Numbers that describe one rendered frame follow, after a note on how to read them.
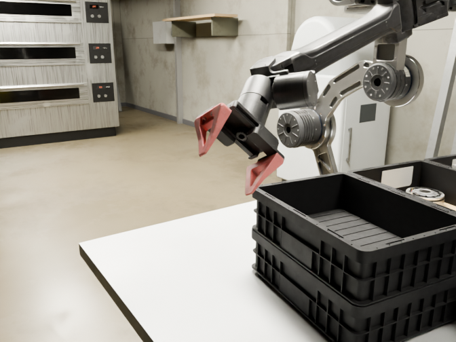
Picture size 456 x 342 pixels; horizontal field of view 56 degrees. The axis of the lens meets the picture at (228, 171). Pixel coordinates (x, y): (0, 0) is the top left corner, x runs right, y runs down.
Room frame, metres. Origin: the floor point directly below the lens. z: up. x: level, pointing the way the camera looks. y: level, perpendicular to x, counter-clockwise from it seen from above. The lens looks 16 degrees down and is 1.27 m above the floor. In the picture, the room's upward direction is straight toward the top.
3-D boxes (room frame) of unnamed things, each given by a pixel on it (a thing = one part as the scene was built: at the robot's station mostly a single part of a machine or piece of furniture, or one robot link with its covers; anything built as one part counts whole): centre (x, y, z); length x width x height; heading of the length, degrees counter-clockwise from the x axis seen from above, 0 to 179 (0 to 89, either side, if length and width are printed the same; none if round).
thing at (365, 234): (0.91, -0.28, 0.87); 0.40 x 0.30 x 0.11; 26
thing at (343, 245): (0.91, -0.28, 0.92); 0.40 x 0.30 x 0.02; 26
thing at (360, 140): (3.80, -0.93, 0.75); 0.76 x 0.64 x 1.49; 36
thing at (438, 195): (1.17, -0.56, 0.86); 0.10 x 0.10 x 0.01
